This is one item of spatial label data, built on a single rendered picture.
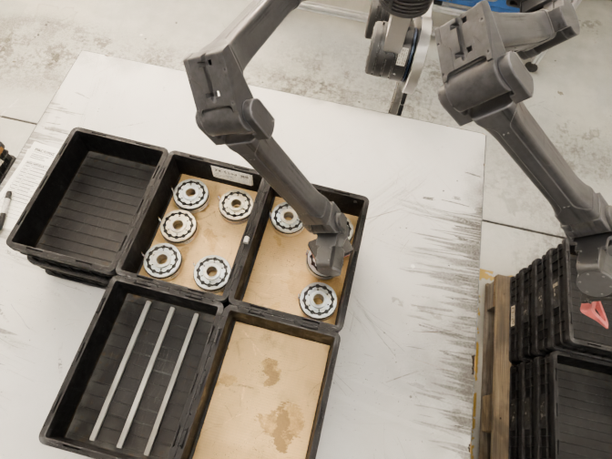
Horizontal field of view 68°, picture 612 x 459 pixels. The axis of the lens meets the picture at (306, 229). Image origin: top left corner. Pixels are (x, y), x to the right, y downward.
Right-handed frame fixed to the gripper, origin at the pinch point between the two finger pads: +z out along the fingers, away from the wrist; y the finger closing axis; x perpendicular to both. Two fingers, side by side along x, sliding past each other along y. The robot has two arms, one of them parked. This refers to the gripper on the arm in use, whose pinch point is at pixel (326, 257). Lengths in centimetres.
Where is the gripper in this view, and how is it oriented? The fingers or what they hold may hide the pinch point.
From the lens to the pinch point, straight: 124.7
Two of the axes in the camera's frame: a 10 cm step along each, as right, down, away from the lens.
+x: -4.1, -8.5, 3.1
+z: -0.9, 3.8, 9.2
